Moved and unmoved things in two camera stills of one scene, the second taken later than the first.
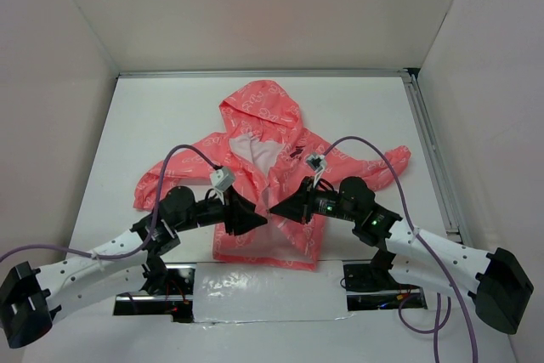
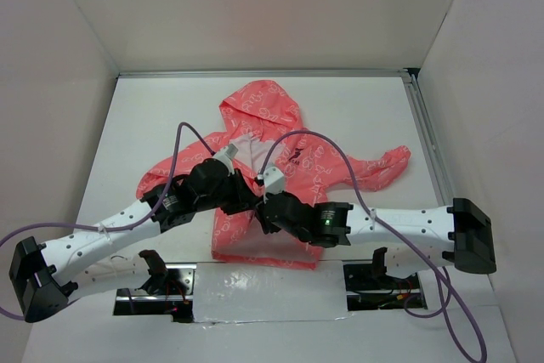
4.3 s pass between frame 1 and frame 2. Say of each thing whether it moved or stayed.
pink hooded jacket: stayed
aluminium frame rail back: stayed
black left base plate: stayed
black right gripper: moved
